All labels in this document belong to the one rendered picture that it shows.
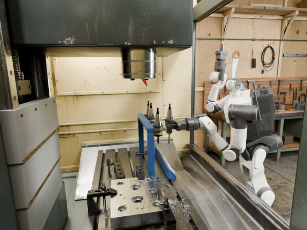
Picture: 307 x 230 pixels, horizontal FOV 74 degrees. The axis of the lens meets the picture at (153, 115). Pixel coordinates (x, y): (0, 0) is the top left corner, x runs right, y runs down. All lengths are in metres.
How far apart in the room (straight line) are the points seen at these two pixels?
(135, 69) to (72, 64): 1.16
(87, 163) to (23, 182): 1.12
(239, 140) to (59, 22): 1.10
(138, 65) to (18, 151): 0.53
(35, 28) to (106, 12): 0.25
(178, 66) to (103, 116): 0.86
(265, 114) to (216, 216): 0.68
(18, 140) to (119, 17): 0.54
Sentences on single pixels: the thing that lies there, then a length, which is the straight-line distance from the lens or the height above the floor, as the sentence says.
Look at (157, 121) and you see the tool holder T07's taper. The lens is 1.19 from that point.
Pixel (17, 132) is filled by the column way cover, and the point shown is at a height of 1.34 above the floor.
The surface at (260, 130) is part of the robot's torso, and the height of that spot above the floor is 1.15.
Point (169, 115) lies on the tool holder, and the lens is 1.32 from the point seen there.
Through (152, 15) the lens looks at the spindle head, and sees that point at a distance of 0.86.
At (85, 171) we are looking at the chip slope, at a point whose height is 0.73.
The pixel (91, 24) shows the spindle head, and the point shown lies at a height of 1.70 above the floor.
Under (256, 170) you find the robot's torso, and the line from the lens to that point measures 1.65.
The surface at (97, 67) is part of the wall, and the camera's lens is 1.94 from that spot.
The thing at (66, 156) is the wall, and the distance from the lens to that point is 2.13.
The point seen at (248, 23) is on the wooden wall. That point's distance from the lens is 4.41.
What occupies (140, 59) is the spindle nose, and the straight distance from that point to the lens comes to 0.87.
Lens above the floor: 1.52
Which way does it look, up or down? 11 degrees down
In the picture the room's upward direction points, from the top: 1 degrees counter-clockwise
